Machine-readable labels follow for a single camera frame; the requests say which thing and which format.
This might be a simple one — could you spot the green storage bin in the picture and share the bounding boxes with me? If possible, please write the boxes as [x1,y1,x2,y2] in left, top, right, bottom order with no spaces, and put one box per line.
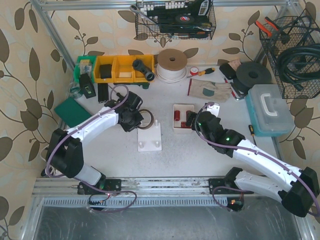
[73,56,97,83]

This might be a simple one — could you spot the orange handled pliers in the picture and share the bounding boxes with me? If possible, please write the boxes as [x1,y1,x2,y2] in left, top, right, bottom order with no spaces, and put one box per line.
[254,16,279,38]

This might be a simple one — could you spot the glass jar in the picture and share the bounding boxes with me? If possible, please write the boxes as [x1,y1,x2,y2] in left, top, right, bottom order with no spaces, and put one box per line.
[69,82,83,99]

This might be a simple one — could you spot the small red spring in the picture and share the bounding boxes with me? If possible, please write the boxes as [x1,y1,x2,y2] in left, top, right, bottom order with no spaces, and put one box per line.
[180,121,189,129]

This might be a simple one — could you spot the yellow storage bin row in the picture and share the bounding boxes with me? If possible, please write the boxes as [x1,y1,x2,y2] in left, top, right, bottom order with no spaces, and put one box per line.
[93,54,155,84]

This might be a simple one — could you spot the white cable spool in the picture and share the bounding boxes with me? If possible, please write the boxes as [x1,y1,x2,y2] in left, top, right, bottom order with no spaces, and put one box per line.
[156,48,188,84]

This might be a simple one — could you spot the red white tape roll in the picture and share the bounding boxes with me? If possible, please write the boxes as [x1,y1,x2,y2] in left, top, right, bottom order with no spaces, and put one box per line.
[189,66,199,76]

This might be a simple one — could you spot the large red spring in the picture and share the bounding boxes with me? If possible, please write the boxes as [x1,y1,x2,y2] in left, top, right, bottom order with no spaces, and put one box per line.
[173,110,181,122]

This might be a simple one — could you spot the medium red spring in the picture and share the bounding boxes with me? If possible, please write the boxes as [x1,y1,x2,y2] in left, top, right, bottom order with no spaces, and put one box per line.
[186,110,192,118]

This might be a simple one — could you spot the black disc spool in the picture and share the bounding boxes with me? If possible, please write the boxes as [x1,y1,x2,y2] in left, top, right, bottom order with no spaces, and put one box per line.
[233,61,272,94]

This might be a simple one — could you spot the green notebook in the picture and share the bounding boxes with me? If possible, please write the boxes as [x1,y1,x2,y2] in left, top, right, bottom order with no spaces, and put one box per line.
[54,97,92,128]

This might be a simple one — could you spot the black green meter device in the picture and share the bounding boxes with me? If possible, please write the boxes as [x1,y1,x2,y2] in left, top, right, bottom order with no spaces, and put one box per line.
[79,73,96,99]

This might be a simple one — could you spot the brown tape roll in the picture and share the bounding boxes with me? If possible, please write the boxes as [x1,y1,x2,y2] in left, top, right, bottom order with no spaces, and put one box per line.
[138,109,155,130]

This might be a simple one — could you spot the small black yellow screwdriver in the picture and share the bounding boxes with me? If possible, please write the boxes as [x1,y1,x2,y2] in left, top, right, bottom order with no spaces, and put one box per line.
[248,124,257,145]

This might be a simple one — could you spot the top wire basket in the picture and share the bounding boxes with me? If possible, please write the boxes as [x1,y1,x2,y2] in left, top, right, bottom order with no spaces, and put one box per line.
[133,0,216,42]

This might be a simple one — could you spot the black pipe fitting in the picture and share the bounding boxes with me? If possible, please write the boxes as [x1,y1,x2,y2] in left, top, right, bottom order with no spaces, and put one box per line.
[132,59,155,82]

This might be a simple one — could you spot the beige work glove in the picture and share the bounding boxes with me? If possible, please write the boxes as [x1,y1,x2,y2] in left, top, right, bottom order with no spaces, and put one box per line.
[187,78,232,103]

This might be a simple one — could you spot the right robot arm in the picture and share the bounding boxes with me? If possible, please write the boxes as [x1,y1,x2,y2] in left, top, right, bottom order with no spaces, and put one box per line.
[186,109,320,218]

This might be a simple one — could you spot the black sanding block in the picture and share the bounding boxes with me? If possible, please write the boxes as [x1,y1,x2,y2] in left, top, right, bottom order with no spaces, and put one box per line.
[219,63,237,80]

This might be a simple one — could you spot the right wire basket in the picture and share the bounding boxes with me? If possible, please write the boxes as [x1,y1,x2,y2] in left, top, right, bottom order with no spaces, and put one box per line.
[259,15,320,99]

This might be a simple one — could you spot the black aluminium extrusion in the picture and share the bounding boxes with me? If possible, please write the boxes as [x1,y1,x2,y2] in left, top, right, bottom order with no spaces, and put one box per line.
[97,83,109,104]

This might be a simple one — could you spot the white peg fixture plate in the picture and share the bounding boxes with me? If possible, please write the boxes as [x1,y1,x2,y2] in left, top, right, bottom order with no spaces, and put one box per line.
[137,119,162,152]

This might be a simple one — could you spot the white spring tray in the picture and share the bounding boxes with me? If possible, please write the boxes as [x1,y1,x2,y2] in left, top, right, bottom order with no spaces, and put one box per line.
[173,104,195,134]

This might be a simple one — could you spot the silver wrench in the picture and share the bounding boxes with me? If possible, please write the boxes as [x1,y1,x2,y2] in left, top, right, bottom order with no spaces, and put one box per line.
[129,5,158,25]

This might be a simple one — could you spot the aluminium front rail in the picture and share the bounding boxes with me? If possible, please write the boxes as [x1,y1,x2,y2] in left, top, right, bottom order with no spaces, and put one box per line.
[32,176,304,208]

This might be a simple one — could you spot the red handled tool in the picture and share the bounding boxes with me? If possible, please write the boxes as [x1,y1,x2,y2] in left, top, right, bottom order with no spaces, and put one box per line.
[222,76,239,101]

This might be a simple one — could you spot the wire basket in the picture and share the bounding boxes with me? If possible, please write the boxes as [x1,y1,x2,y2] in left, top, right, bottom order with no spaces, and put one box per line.
[259,15,320,99]
[133,0,216,42]

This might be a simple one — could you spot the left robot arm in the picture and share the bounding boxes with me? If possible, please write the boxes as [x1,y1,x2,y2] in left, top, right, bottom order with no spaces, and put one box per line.
[45,91,144,194]

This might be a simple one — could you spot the teal clear toolbox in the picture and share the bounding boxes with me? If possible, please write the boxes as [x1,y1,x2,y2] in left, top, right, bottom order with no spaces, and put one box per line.
[245,84,295,137]

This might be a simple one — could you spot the black coiled hose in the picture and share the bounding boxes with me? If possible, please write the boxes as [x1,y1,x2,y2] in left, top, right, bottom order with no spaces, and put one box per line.
[276,43,320,86]

